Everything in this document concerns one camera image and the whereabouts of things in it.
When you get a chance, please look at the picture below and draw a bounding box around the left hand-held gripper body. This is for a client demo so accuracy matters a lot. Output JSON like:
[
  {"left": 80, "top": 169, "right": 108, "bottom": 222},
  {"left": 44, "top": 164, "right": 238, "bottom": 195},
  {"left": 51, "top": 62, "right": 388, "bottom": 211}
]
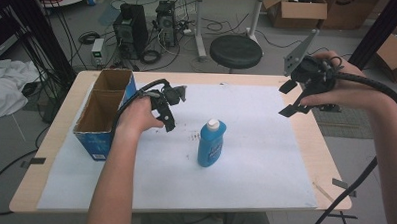
[{"left": 150, "top": 83, "right": 188, "bottom": 108}]

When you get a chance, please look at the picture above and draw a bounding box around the brown cardboard box with contents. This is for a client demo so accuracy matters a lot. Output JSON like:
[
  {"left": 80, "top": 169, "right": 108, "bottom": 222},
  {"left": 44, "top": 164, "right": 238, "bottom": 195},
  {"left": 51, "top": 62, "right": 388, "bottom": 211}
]
[{"left": 374, "top": 14, "right": 397, "bottom": 85}]

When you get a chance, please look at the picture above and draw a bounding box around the closed brown cardboard box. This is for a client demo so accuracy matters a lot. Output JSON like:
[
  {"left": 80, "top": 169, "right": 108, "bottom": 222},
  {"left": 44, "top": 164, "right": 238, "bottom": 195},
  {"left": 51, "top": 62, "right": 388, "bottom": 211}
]
[{"left": 318, "top": 0, "right": 381, "bottom": 32}]

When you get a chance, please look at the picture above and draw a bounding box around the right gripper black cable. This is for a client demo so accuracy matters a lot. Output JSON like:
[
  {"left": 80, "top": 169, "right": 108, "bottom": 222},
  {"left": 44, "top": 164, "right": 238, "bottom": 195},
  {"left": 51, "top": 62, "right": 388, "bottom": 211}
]
[{"left": 305, "top": 70, "right": 397, "bottom": 224}]

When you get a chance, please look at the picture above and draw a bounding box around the grey tape strip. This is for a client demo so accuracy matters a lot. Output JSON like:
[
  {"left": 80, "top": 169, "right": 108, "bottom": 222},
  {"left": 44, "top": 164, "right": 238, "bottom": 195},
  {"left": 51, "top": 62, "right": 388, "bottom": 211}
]
[
  {"left": 19, "top": 156, "right": 48, "bottom": 170},
  {"left": 331, "top": 178, "right": 358, "bottom": 198}
]

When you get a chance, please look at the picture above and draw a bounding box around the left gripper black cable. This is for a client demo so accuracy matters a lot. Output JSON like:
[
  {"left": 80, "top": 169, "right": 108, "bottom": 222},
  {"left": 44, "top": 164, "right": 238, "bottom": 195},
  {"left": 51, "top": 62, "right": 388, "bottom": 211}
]
[{"left": 110, "top": 76, "right": 172, "bottom": 142}]

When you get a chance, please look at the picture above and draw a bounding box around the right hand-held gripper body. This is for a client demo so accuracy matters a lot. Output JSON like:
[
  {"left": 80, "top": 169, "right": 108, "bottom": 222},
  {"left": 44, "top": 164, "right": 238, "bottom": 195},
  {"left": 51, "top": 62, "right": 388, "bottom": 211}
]
[{"left": 282, "top": 28, "right": 339, "bottom": 97}]

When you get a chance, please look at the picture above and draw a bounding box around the open brown cardboard box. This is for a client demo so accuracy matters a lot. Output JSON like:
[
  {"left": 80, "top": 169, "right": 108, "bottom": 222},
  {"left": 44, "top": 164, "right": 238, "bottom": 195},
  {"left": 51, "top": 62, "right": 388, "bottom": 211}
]
[{"left": 261, "top": 0, "right": 328, "bottom": 30}]

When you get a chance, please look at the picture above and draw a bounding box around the black stand with cables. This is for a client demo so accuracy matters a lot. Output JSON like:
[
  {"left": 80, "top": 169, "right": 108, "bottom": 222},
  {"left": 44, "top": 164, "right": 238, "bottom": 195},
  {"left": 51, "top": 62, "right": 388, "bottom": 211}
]
[{"left": 5, "top": 0, "right": 80, "bottom": 89}]

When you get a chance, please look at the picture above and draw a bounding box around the white power supply unit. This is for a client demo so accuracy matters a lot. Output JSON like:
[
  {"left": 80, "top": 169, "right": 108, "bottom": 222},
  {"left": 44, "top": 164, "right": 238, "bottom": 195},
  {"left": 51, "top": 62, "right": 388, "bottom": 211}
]
[{"left": 90, "top": 37, "right": 106, "bottom": 69}]

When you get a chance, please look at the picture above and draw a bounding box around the blue cardboard box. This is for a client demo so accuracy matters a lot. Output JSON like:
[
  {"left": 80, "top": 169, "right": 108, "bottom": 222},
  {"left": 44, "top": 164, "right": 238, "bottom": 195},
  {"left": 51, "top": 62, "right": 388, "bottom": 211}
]
[{"left": 72, "top": 67, "right": 139, "bottom": 163}]

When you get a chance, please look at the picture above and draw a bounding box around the white table mat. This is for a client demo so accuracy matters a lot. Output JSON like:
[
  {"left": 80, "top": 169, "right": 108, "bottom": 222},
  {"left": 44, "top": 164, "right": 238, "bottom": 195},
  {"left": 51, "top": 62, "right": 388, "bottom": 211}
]
[{"left": 36, "top": 76, "right": 322, "bottom": 220}]

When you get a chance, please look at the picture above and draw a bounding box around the person's right hand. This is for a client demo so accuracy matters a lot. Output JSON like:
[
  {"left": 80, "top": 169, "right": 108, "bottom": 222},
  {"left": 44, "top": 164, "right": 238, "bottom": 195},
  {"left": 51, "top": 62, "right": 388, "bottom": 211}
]
[{"left": 300, "top": 50, "right": 389, "bottom": 112}]

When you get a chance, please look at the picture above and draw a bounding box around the thick black metal stand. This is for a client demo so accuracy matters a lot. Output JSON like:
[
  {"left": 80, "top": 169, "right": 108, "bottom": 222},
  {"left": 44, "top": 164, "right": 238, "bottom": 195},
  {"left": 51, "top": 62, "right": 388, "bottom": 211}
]
[{"left": 347, "top": 0, "right": 397, "bottom": 72}]

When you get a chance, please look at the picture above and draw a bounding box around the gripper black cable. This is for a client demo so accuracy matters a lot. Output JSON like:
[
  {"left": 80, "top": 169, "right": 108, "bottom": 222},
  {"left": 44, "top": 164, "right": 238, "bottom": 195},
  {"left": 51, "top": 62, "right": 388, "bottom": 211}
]
[
  {"left": 305, "top": 70, "right": 397, "bottom": 224},
  {"left": 110, "top": 76, "right": 172, "bottom": 142}
]

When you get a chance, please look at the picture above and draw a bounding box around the small black computer tower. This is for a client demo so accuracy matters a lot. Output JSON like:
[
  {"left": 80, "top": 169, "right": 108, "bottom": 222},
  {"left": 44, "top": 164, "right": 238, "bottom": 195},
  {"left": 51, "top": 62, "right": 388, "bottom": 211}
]
[{"left": 154, "top": 0, "right": 179, "bottom": 48}]

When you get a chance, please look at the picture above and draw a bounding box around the person's left hand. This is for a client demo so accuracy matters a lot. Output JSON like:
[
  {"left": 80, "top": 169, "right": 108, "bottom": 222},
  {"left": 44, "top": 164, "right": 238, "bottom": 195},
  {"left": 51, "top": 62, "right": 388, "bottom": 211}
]
[{"left": 114, "top": 94, "right": 167, "bottom": 142}]

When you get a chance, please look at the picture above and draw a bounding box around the blue bottle with white cap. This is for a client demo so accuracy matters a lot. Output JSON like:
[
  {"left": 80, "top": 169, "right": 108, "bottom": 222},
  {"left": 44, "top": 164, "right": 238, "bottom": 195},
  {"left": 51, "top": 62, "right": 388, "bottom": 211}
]
[{"left": 197, "top": 117, "right": 228, "bottom": 169}]

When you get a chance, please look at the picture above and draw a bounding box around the black tape cross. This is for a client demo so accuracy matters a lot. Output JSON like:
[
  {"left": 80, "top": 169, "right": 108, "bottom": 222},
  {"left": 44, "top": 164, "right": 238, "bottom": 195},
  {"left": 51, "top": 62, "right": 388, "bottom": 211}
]
[{"left": 326, "top": 211, "right": 359, "bottom": 224}]

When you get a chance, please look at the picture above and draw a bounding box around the black coiled cable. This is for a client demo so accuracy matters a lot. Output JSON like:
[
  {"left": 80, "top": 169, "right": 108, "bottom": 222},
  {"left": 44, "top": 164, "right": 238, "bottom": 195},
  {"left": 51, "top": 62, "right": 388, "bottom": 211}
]
[{"left": 140, "top": 49, "right": 163, "bottom": 66}]

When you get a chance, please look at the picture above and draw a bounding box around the white cloth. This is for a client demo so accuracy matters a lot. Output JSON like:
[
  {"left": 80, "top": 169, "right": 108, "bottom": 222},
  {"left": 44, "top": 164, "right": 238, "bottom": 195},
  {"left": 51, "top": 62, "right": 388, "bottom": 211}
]
[{"left": 0, "top": 58, "right": 41, "bottom": 120}]

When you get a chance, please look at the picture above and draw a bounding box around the grey floor mat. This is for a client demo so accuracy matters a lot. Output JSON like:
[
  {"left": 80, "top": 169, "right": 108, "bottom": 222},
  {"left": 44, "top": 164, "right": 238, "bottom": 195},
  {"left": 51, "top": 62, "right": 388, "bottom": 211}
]
[{"left": 310, "top": 105, "right": 377, "bottom": 140}]

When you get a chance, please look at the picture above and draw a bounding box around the white desk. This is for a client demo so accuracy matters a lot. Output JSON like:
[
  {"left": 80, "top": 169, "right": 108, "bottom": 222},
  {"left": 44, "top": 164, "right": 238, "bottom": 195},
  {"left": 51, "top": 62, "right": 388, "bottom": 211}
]
[{"left": 188, "top": 0, "right": 296, "bottom": 65}]

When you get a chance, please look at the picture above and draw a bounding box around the black round stool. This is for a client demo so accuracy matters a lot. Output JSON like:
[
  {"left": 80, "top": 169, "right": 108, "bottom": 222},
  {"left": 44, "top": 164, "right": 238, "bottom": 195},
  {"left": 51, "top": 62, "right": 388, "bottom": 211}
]
[{"left": 208, "top": 33, "right": 264, "bottom": 75}]

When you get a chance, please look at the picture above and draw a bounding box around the large black computer tower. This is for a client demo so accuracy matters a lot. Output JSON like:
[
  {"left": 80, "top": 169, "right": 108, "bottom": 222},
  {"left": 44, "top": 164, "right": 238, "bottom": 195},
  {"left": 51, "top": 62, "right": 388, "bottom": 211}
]
[{"left": 111, "top": 2, "right": 150, "bottom": 61}]

